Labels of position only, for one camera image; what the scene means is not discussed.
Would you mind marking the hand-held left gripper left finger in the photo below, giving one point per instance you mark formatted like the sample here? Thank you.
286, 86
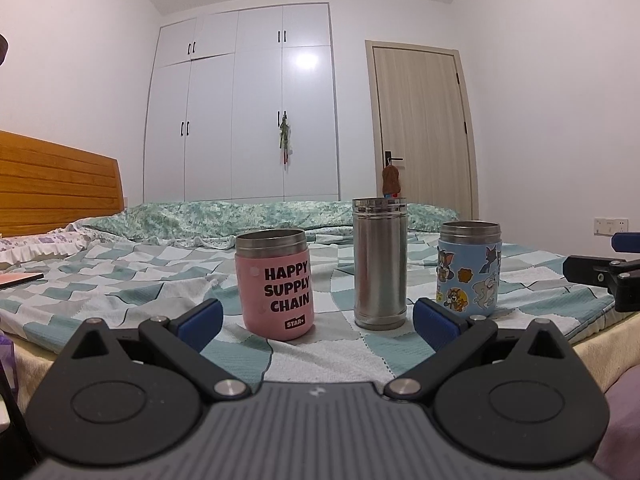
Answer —
202, 324

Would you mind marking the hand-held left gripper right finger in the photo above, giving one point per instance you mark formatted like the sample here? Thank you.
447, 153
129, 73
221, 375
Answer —
434, 324

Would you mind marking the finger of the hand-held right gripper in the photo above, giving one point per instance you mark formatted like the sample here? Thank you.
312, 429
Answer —
627, 241
587, 269

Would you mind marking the blue cartoon sticker cup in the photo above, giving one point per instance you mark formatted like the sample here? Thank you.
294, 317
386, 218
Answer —
470, 270

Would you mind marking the tall stainless steel cup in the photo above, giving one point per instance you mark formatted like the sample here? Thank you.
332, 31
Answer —
379, 265

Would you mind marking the pink lettered cup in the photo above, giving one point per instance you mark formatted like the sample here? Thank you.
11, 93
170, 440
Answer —
275, 285

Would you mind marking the checkered bed blanket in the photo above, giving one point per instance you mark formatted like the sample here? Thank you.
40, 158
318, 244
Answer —
150, 285

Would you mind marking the beige bed sheet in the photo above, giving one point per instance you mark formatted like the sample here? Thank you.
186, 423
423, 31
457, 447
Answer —
610, 340

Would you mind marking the green floral quilt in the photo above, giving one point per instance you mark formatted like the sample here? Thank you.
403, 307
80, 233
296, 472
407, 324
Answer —
210, 217

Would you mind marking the brown key pendant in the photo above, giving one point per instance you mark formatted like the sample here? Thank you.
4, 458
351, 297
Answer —
392, 180

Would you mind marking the pink cloth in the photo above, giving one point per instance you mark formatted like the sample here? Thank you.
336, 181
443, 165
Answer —
625, 420

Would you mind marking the purple floral pillow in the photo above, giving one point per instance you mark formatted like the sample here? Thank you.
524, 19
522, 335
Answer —
40, 245

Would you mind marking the pink flat book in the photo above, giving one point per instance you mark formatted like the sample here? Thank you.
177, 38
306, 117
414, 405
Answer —
17, 280

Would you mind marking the light wooden door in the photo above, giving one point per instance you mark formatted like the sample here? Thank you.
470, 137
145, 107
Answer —
425, 125

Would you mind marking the green hanging ornament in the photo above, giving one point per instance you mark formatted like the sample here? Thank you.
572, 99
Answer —
284, 140

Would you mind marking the white wardrobe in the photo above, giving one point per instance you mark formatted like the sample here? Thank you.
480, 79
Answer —
235, 125

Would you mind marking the wooden headboard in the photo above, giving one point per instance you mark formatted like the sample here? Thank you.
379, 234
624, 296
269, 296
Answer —
55, 185

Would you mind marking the dark brown object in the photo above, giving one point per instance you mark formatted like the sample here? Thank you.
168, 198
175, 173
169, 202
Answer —
3, 50

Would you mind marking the wall socket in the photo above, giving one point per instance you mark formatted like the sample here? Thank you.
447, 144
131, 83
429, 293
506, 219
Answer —
610, 225

